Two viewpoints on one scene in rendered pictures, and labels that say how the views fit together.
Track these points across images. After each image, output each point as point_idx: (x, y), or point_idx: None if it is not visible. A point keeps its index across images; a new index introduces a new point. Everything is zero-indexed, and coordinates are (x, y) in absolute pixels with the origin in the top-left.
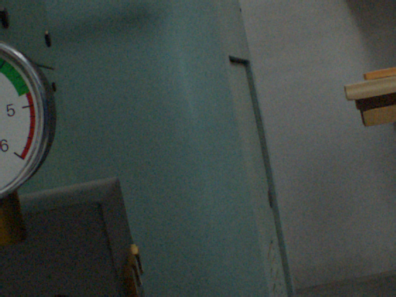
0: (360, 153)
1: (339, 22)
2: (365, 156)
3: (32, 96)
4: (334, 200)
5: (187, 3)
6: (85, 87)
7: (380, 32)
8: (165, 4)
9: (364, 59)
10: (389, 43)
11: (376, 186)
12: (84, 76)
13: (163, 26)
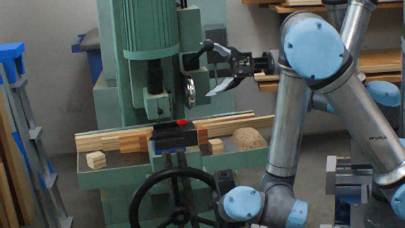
0: (251, 87)
1: (249, 31)
2: (254, 88)
3: None
4: (237, 105)
5: (225, 95)
6: (188, 116)
7: (267, 37)
8: (218, 94)
9: (259, 48)
10: (271, 42)
11: (257, 101)
12: (188, 113)
13: (216, 101)
